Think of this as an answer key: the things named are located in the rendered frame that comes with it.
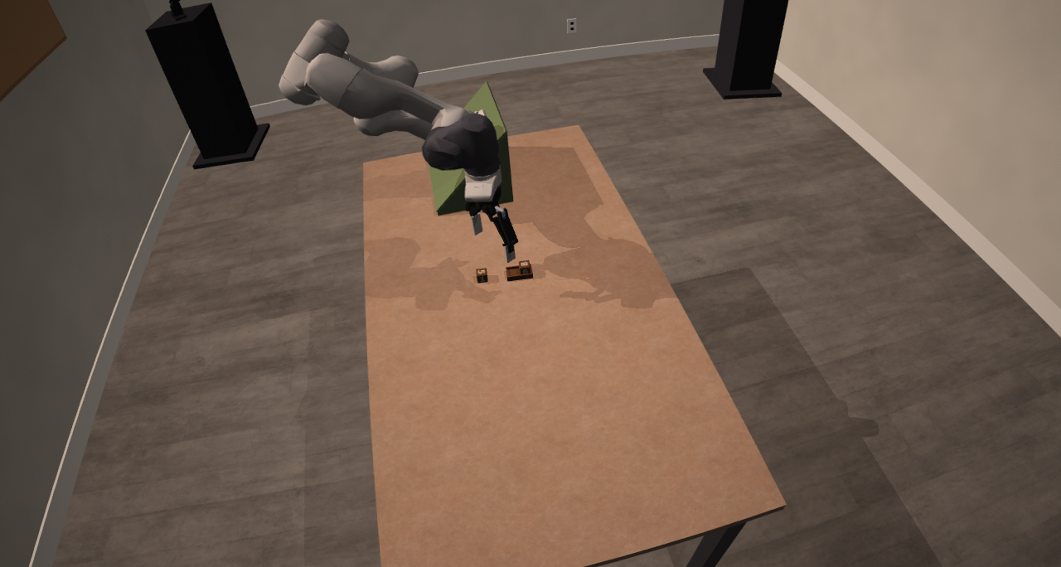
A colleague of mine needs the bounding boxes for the brown shallow tray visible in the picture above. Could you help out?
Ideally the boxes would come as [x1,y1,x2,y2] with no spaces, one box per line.
[506,265,533,282]

